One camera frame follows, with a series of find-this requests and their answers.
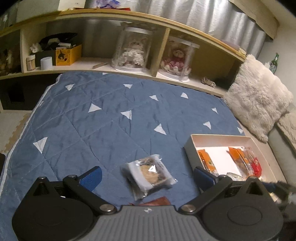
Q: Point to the grey bed cushion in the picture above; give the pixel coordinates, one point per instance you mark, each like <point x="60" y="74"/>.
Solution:
<point x="284" y="153"/>

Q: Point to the white green dotted candy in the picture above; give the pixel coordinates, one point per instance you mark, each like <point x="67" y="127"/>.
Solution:
<point x="235" y="177"/>

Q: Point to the red snack packet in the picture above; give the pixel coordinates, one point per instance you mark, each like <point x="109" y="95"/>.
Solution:
<point x="257" y="169"/>

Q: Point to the fluffy cream pillow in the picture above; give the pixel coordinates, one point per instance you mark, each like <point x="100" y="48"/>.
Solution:
<point x="257" y="98"/>

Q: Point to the silver grey curtain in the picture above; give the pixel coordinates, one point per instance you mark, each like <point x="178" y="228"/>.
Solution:
<point x="220" y="19"/>

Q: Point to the wooden bedside shelf unit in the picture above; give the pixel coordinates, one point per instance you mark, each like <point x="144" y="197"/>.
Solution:
<point x="98" y="31"/>

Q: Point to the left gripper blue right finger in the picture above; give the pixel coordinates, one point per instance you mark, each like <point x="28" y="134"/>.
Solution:
<point x="204" y="179"/>

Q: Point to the white shallow cardboard box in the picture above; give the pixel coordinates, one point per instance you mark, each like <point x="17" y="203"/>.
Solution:
<point x="217" y="148"/>

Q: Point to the yellow cardboard box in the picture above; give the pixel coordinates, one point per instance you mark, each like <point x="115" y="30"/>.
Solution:
<point x="66" y="57"/>

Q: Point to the white cylindrical cup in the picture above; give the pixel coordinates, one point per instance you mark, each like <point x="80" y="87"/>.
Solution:
<point x="46" y="63"/>

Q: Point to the green glass bottle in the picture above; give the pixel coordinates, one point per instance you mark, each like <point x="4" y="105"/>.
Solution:
<point x="274" y="64"/>

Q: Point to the clear cookie pack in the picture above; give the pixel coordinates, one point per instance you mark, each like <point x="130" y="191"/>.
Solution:
<point x="147" y="175"/>

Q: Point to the white dress doll in case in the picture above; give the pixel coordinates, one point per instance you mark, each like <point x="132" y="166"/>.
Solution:
<point x="132" y="50"/>

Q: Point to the beige knitted blanket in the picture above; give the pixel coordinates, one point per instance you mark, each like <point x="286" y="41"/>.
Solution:
<point x="287" y="125"/>

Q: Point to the brown chocolate snack packet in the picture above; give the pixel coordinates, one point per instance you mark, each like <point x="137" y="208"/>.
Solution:
<point x="162" y="201"/>

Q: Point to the small grey figurine on shelf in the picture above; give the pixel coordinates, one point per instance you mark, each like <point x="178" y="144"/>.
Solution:
<point x="208" y="82"/>

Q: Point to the small jar on shelf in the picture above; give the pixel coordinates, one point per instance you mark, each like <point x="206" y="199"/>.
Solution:
<point x="30" y="62"/>

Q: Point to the blue quilt with white triangles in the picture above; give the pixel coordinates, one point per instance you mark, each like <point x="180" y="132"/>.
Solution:
<point x="89" y="119"/>

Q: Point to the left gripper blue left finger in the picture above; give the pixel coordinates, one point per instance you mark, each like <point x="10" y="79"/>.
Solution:
<point x="91" y="179"/>

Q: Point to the orange snack bar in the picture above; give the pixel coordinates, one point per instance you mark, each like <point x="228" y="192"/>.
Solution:
<point x="207" y="162"/>
<point x="233" y="152"/>

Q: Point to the purple plastic bag on shelf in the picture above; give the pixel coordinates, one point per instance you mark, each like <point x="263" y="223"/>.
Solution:
<point x="107" y="4"/>

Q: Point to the white storage box on shelf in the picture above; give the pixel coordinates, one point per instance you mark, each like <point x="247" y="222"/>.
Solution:
<point x="31" y="8"/>

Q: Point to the red dress doll in case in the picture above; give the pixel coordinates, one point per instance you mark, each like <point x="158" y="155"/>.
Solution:
<point x="176" y="62"/>

